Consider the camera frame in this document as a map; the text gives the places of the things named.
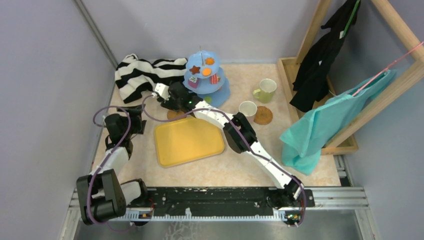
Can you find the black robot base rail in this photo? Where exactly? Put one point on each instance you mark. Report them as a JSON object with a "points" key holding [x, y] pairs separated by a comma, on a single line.
{"points": [[228, 204]]}

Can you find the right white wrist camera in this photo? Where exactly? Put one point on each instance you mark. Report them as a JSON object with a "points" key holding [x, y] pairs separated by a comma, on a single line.
{"points": [[161, 92]]}

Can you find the pink clothes hanger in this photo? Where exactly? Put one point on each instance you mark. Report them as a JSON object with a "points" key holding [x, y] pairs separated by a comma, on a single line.
{"points": [[384, 69]]}

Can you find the purple triangular cake slice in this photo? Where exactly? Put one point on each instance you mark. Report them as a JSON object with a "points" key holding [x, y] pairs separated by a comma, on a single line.
{"points": [[193, 82]]}

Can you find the green mug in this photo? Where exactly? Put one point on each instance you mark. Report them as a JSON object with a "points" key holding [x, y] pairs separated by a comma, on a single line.
{"points": [[266, 90]]}

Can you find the teal hanging shirt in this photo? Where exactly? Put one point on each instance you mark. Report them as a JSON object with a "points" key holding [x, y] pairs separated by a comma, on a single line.
{"points": [[303, 141]]}

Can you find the woven round coaster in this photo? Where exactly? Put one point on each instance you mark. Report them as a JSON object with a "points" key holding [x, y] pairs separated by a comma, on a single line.
{"points": [[171, 114], [263, 115]]}

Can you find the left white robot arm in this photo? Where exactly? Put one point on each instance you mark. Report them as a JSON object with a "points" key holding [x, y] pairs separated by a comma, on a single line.
{"points": [[101, 196]]}

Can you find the blue three-tier cake stand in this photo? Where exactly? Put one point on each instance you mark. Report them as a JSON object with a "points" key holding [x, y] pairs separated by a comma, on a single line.
{"points": [[220, 92]]}

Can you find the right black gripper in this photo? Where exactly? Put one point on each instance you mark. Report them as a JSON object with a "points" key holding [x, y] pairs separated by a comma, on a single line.
{"points": [[167, 103]]}

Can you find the black white striped cloth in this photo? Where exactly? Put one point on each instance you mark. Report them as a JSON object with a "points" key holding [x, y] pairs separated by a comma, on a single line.
{"points": [[134, 75]]}

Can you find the pink mug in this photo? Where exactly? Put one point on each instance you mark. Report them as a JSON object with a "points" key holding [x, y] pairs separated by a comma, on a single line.
{"points": [[248, 108]]}

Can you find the black hanging garment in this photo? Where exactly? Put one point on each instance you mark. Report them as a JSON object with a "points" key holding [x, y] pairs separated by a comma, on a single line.
{"points": [[311, 81]]}

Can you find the orange flower cookie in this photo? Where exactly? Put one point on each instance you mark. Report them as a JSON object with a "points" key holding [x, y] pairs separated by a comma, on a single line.
{"points": [[209, 61]]}

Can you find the yellow plastic tray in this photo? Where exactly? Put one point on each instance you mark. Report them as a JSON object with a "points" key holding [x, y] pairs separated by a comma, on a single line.
{"points": [[186, 140]]}

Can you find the brown star cookie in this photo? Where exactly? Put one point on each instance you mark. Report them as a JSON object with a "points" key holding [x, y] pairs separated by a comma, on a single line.
{"points": [[195, 69]]}

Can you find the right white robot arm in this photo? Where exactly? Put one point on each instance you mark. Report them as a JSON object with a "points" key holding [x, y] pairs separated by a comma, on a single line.
{"points": [[239, 134]]}

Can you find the green macaron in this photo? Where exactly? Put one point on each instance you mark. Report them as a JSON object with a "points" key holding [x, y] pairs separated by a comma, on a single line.
{"points": [[208, 99]]}

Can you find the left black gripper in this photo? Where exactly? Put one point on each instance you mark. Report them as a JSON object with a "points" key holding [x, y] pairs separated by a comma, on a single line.
{"points": [[135, 114]]}

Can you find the red striped cake slice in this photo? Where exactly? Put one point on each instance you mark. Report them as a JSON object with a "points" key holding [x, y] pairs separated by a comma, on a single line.
{"points": [[214, 79]]}

